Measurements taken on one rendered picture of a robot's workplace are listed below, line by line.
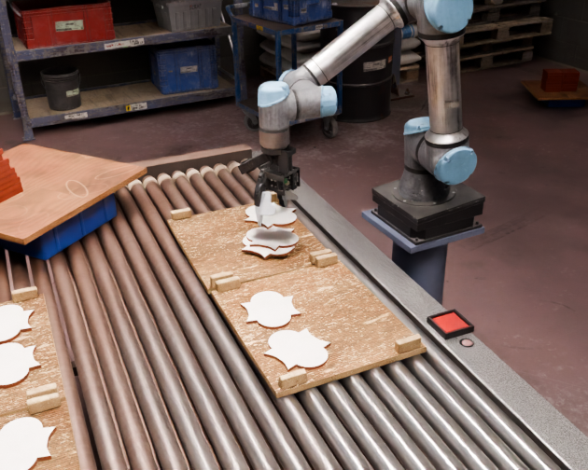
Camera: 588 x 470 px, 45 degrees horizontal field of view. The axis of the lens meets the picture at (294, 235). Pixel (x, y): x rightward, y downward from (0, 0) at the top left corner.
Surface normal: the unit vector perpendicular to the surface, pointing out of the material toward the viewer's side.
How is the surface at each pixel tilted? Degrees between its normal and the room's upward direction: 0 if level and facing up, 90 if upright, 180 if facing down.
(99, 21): 90
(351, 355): 0
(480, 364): 0
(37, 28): 90
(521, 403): 0
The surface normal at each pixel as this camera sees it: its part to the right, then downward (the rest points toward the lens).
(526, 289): -0.02, -0.88
